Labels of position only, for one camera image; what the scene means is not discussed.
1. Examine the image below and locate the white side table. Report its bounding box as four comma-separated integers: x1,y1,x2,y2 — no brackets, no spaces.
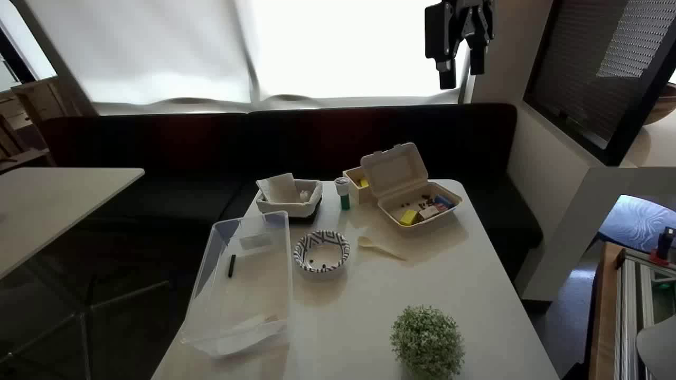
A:
0,165,149,283

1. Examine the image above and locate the wooden mounting board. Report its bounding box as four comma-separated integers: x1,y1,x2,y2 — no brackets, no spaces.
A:
585,240,629,380

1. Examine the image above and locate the white foam clamshell container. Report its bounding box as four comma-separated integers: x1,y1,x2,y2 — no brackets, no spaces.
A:
360,140,466,232

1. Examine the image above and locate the blue cushion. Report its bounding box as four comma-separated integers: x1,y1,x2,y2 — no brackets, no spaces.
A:
599,191,676,255

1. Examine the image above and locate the small white foam box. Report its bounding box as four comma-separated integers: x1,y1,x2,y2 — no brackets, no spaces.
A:
343,165,374,206

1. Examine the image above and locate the dark bench sofa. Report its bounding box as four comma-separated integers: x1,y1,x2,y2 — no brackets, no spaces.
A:
38,102,546,284

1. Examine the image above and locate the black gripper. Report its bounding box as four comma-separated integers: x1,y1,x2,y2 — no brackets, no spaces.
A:
423,0,496,90

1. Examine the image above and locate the green potted plant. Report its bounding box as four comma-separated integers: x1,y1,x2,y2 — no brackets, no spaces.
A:
390,304,467,380

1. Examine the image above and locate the wooden shelf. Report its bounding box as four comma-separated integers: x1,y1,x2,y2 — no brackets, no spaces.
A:
0,75,81,172

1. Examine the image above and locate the dark framed window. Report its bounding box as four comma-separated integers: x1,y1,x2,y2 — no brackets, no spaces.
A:
523,0,676,168

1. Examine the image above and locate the clear plastic bin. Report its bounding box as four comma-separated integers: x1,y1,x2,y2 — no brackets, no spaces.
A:
180,208,297,358

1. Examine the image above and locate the white cloth lined basket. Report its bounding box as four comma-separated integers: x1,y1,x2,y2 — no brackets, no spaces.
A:
254,171,325,222

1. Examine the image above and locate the white window blind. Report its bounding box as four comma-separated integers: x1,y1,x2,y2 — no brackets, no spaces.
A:
24,0,462,109

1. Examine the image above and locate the patterned black white bowl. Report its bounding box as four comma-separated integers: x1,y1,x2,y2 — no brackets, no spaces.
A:
291,231,353,279

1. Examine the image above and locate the green capped white bottle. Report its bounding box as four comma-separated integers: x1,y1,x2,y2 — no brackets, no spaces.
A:
334,175,355,213

